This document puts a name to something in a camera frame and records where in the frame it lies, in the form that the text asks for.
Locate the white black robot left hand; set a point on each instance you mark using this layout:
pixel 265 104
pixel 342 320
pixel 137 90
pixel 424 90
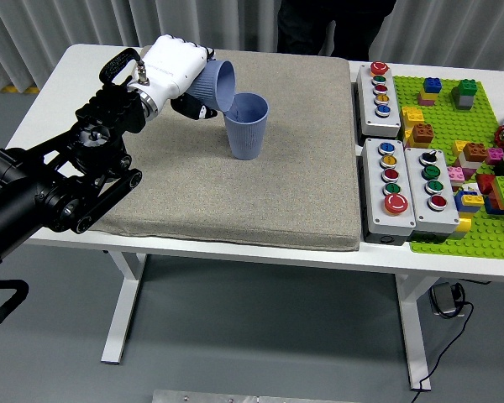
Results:
pixel 172 63

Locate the blue ribbed plastic cup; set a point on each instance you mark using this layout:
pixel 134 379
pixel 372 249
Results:
pixel 248 138
pixel 218 82

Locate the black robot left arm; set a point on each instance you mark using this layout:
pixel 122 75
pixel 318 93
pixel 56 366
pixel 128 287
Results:
pixel 25 189

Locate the person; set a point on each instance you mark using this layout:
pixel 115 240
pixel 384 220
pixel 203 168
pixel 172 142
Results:
pixel 319 25

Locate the grey-brown fabric mat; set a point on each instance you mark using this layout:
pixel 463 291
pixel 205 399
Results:
pixel 277 189

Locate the grey five-button box small buttons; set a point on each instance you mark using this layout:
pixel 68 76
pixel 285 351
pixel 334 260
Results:
pixel 371 121

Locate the white table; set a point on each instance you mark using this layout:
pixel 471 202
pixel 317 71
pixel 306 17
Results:
pixel 277 260

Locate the grey box with emergency button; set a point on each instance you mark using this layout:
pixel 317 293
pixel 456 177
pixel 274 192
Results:
pixel 376 218

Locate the blue yellow pink brick stack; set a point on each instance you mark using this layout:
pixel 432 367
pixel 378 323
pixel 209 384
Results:
pixel 430 90

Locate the orange brown toy brick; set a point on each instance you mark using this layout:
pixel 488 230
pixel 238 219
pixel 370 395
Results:
pixel 423 134

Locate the green toy brick baseplate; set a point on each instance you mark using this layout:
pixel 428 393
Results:
pixel 445 126

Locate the green grey brick stack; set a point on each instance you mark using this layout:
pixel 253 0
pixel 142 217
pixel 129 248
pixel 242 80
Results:
pixel 466 94

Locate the yellow toy brick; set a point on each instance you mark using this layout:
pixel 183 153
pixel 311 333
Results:
pixel 458 148

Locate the brown white brick stack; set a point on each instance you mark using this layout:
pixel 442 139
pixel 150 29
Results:
pixel 475 153

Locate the yellow grey brick stack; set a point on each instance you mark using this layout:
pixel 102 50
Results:
pixel 462 226

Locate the red toy brick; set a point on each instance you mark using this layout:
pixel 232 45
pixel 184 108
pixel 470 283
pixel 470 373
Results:
pixel 485 184

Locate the magenta toy brick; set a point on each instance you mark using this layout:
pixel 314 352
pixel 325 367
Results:
pixel 495 156

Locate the grey power adapter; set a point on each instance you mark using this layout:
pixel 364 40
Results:
pixel 445 300

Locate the grey box with selector switch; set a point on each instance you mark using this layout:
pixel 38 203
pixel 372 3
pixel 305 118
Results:
pixel 428 220

